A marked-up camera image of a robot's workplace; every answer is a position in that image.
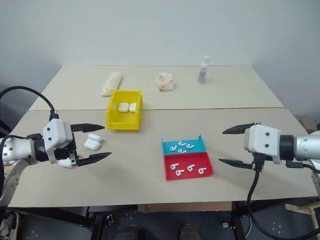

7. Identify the wooden stool frame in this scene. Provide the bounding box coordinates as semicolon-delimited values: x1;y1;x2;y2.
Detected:
284;198;320;227

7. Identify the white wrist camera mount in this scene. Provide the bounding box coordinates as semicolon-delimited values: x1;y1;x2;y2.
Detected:
243;123;283;165
41;118;74;165

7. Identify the yellow plastic bin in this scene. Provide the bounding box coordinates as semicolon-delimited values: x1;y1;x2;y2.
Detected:
106;89;144;132

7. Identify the crumpled white plastic bag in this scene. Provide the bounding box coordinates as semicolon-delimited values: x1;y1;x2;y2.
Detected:
152;71;176;93

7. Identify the flat cardboard sheet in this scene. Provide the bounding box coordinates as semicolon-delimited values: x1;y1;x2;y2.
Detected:
138;200;234;213

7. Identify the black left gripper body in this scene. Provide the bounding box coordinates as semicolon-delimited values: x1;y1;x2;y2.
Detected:
52;124;82;167

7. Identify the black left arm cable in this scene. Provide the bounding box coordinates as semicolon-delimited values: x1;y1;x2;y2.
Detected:
0;85;60;122

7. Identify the red plastic tray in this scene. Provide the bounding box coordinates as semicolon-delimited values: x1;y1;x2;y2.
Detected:
162;151;216;182

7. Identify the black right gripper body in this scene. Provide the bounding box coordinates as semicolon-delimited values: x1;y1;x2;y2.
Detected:
243;120;266;172

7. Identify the brown cardboard box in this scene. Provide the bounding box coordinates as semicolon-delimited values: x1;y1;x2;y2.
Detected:
296;115;320;134

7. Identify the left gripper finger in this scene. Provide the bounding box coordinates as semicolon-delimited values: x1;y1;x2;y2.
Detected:
70;123;106;134
76;151;113;168

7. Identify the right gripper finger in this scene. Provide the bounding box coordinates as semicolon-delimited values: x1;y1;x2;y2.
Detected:
222;121;256;135
218;157;254;170

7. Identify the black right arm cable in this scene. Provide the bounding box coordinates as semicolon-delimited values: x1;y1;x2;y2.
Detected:
245;152;320;240

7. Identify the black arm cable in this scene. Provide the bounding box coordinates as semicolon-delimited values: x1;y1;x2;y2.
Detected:
0;85;60;122
245;152;320;240

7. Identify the clear spray bottle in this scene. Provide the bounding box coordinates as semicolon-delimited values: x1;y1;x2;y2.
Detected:
197;55;211;86

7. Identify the blue plastic tray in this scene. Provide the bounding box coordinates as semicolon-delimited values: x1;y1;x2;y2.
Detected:
160;134;208;156

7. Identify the cream rolled cloth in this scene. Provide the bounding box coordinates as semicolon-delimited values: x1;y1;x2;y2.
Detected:
99;71;124;97

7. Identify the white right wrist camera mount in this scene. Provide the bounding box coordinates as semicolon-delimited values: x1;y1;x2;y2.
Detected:
243;123;283;165

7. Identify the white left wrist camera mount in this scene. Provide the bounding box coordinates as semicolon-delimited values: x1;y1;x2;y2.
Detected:
41;118;74;165

